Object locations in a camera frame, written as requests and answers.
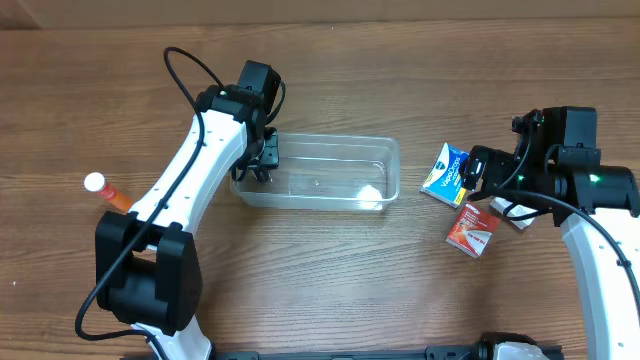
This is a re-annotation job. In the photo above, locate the clear plastic container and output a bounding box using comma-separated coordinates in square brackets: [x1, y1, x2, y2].
[230, 133, 400, 212]

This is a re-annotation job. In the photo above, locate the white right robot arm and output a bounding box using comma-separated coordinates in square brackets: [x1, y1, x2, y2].
[460, 106, 639, 359]

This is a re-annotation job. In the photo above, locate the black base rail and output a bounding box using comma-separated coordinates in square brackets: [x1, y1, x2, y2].
[213, 332, 565, 360]

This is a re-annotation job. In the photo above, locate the blue Vicks VapoDrops packet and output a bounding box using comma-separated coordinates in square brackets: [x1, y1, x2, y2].
[420, 143, 469, 208]

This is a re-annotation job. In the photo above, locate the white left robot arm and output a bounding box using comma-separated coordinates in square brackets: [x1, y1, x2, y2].
[87, 61, 286, 359]

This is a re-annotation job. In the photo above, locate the red sachet packet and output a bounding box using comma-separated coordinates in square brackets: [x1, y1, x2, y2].
[445, 204, 500, 258]

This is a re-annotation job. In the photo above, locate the white bandage box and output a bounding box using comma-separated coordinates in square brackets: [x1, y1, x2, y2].
[490, 197, 535, 230]

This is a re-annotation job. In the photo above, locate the orange tube white cap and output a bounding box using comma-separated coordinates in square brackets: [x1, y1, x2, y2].
[83, 172, 133, 213]

